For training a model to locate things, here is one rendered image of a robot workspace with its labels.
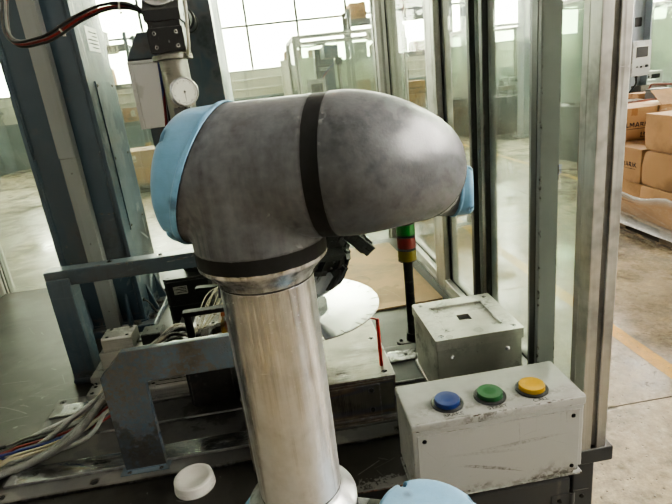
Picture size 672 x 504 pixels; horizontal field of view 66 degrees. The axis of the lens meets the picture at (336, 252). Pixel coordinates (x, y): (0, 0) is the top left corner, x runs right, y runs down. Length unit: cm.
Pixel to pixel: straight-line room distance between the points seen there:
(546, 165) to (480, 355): 39
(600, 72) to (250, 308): 58
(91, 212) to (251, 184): 123
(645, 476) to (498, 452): 133
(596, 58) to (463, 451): 60
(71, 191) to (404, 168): 130
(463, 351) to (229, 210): 74
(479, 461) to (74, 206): 121
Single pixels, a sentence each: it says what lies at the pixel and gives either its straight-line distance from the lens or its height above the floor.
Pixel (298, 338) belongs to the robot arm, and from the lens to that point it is 46.
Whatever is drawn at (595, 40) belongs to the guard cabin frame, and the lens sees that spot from 83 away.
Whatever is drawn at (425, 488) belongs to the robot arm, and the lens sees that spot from 62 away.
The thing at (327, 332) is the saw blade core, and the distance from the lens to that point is 99.
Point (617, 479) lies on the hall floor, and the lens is 217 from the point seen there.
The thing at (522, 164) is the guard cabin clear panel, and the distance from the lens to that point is 108.
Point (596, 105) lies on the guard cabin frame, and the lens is 83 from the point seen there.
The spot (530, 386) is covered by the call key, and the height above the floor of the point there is 91.
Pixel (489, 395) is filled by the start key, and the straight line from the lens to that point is 87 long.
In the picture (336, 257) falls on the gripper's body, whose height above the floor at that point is 109.
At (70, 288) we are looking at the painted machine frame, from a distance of 138.
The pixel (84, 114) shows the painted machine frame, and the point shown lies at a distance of 159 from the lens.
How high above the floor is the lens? 140
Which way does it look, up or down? 18 degrees down
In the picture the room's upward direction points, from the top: 7 degrees counter-clockwise
